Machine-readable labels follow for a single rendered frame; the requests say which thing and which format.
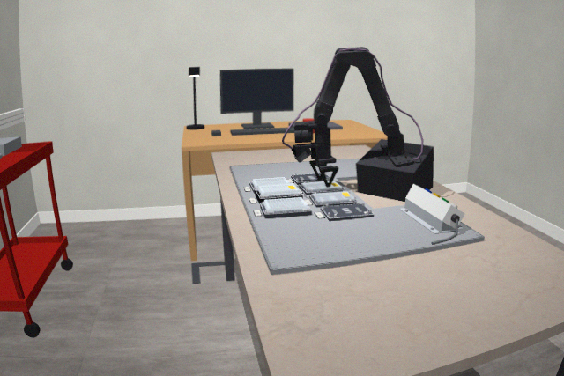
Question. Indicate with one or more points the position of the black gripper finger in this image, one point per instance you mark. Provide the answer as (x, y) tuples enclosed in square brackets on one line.
[(334, 170), (312, 163)]

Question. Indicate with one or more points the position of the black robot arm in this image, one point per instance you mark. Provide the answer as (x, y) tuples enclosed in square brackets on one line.
[(303, 131)]

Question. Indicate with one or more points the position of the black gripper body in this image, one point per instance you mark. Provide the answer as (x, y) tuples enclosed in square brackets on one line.
[(329, 159)]

